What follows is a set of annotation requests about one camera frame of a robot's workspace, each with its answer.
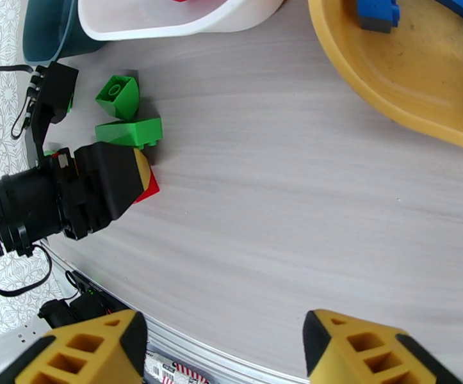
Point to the white plastic container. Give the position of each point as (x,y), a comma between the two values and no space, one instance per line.
(215,19)

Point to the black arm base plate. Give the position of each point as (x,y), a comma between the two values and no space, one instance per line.
(83,309)

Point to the long blue lego brick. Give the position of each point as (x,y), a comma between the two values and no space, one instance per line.
(377,13)

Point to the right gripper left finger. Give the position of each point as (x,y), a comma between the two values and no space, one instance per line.
(91,351)

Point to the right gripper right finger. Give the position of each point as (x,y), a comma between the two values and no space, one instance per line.
(359,351)

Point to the dark teal plastic container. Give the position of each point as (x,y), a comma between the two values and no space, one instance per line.
(43,31)

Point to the green curved lego brick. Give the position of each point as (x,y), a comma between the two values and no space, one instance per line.
(121,99)
(135,133)

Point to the aluminium frame rail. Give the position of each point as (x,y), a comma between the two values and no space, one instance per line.
(223,355)

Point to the yellow plastic container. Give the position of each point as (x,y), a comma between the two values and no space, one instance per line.
(415,87)

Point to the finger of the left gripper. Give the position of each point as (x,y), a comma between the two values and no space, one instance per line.
(111,175)

